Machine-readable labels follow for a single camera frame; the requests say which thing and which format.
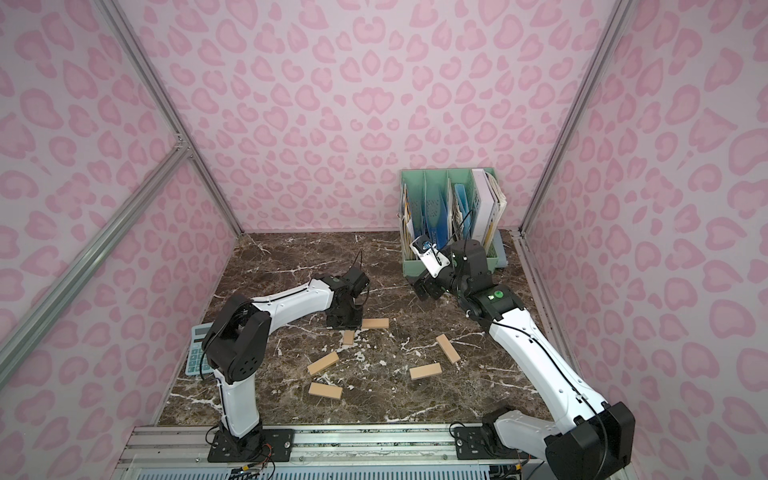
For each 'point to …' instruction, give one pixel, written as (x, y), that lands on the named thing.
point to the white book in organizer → (488, 204)
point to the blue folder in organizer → (436, 208)
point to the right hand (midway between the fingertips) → (422, 263)
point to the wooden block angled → (448, 349)
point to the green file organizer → (450, 205)
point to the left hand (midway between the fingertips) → (356, 322)
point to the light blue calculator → (196, 350)
